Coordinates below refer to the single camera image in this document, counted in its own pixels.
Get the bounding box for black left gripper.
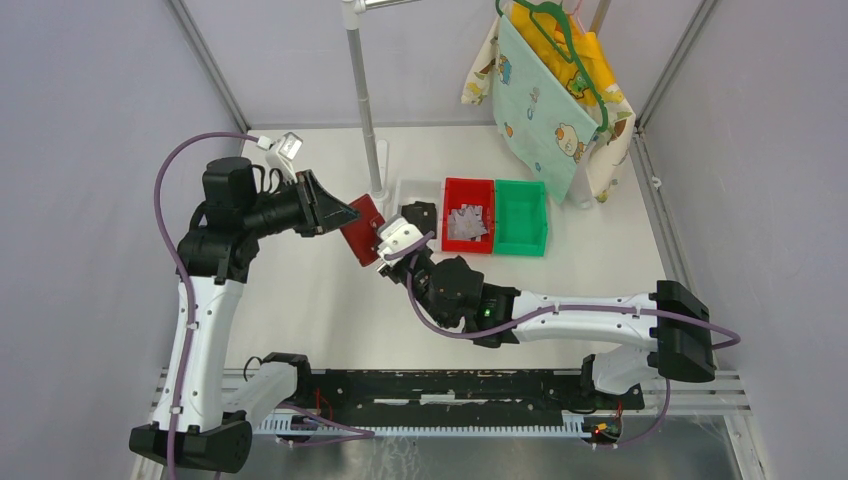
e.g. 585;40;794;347
243;169;363;239

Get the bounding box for red leather card holder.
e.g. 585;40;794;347
341;194;385;267

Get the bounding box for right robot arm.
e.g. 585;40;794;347
379;247;716;408

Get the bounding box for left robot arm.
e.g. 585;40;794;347
129;157;360;474

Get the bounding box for black credit cards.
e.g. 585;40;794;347
400;201;439;237

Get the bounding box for silver credit cards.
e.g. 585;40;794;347
447;204;489;242

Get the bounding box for white stand base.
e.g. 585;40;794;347
366;138;389;204

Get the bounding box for white plastic bin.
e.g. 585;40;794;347
384;178;445;252

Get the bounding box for red plastic bin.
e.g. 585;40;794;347
440;177;495;255

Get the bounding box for green plastic bin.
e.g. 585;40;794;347
493;179;548;257

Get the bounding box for silver stand pole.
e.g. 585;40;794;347
341;0;378;154

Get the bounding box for mint cartoon cloth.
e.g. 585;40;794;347
491;16;598;203

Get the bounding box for cream cartoon cloth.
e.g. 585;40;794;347
460;11;635;203

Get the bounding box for green clothes hanger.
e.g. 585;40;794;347
495;0;611;132

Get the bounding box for yellow garment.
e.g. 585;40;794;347
508;3;621;111

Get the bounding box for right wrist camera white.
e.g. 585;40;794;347
376;214;423;265

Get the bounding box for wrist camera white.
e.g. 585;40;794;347
265;132;303;183
376;214;423;265

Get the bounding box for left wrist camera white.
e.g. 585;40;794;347
265;132;303;183

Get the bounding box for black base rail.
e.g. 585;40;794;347
287;369;645;428

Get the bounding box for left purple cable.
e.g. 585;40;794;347
153;132;376;480

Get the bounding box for white cable duct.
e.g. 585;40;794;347
251;411;624;439

